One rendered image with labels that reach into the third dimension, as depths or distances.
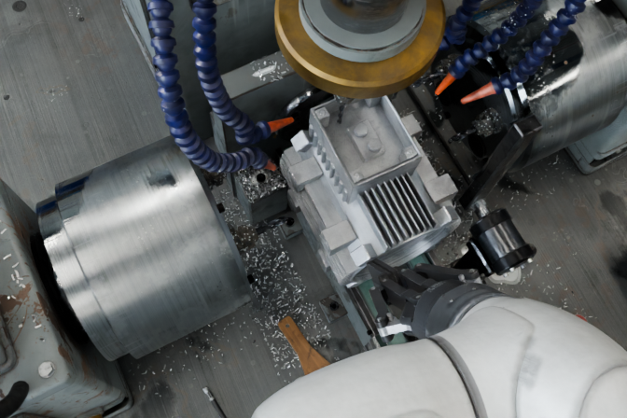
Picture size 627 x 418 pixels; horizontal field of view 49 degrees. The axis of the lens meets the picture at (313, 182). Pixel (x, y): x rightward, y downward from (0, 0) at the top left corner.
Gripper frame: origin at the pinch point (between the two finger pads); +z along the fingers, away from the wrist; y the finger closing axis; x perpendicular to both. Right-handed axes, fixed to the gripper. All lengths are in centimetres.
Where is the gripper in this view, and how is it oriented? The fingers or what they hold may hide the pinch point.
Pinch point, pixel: (384, 276)
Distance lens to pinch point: 86.5
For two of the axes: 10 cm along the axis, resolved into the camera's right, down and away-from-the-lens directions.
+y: -8.9, 4.1, -2.1
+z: -2.7, -1.0, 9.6
